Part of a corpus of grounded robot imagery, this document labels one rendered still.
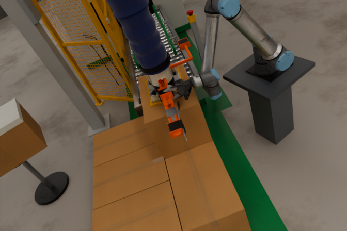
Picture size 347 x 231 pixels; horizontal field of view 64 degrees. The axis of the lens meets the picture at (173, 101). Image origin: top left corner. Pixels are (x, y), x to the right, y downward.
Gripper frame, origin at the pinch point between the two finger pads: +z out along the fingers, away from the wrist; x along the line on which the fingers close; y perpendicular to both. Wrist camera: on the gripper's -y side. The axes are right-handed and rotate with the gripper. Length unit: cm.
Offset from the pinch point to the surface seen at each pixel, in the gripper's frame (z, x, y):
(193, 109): -13.3, -16.1, -4.3
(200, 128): -13.0, -35.5, -4.3
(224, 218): -6, -55, -63
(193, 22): -49, -15, 119
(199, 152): -6, -53, -10
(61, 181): 146, -105, 66
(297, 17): -208, -106, 202
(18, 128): 130, -15, 54
